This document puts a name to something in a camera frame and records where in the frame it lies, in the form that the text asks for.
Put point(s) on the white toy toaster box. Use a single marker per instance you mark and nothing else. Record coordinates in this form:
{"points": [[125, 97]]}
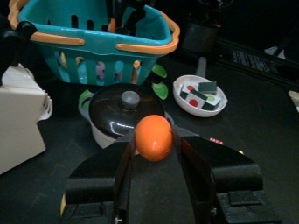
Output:
{"points": [[18, 122]]}

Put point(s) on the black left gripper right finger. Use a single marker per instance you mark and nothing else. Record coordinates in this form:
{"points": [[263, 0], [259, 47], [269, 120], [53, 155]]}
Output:
{"points": [[229, 175]]}

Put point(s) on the orange toy carrot piece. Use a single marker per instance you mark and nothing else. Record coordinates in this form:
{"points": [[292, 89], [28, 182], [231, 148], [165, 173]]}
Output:
{"points": [[153, 137]]}

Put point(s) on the white text label sticker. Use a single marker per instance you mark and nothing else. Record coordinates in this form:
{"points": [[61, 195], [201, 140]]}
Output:
{"points": [[252, 61]]}

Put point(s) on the white red dot toy tile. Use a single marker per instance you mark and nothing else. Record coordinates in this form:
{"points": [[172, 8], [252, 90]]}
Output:
{"points": [[188, 88], [193, 102]]}

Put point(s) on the green topped toy tile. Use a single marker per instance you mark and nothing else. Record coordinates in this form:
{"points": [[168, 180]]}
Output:
{"points": [[207, 87]]}

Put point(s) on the green edged white toy tile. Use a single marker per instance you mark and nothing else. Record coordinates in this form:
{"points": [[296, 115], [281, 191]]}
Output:
{"points": [[212, 102]]}

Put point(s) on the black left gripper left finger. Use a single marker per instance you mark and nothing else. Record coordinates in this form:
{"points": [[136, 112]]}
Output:
{"points": [[97, 180]]}

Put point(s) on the black pot lid grey knob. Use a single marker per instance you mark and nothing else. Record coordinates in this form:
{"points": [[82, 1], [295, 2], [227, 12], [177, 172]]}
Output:
{"points": [[112, 110]]}

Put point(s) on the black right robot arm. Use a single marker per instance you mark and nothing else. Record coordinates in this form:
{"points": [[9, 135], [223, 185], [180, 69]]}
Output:
{"points": [[200, 38]]}

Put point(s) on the green toy leaves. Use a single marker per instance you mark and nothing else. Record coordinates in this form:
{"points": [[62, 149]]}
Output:
{"points": [[160, 90]]}

